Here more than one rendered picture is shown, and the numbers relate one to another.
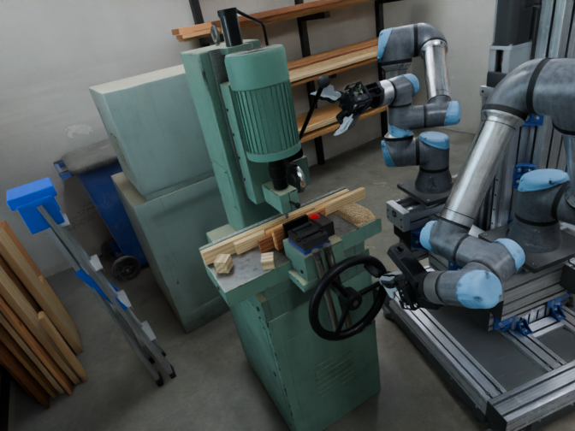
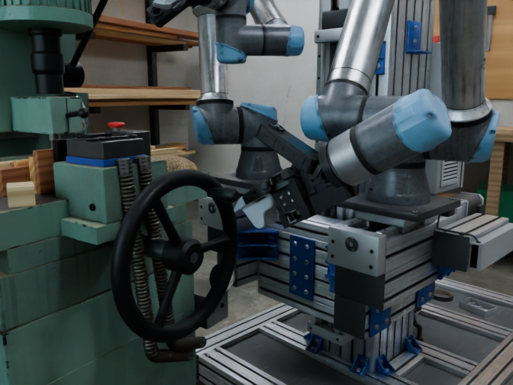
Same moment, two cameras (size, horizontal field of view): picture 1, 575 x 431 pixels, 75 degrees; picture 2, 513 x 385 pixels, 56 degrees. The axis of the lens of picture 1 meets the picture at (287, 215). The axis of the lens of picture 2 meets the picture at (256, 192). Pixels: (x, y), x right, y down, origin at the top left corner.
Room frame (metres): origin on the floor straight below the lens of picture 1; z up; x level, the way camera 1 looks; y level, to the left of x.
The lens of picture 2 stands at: (0.14, 0.16, 1.07)
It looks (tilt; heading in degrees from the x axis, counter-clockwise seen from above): 11 degrees down; 328
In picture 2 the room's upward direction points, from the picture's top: straight up
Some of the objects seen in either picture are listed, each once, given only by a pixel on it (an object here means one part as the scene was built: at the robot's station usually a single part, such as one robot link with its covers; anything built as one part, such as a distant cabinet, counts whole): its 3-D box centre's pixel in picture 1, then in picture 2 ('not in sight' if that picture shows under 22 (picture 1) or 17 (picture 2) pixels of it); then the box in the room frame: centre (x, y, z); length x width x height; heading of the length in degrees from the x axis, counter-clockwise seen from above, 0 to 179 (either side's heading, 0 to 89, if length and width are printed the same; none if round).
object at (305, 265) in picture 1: (313, 251); (112, 186); (0.98, -0.06, 0.92); 0.15 x 0.13 x 0.09; 114
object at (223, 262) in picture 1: (223, 263); not in sight; (1.01, 0.23, 0.92); 0.05 x 0.04 x 0.04; 161
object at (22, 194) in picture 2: (268, 261); (20, 194); (0.98, 0.09, 0.92); 0.05 x 0.04 x 0.03; 175
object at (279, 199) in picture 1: (281, 197); (47, 118); (1.18, 0.01, 1.03); 0.14 x 0.07 x 0.09; 24
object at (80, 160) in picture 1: (126, 205); not in sight; (2.69, 1.20, 0.48); 0.64 x 0.54 x 0.97; 120
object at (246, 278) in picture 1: (302, 251); (84, 204); (1.06, -0.02, 0.87); 0.61 x 0.30 x 0.06; 114
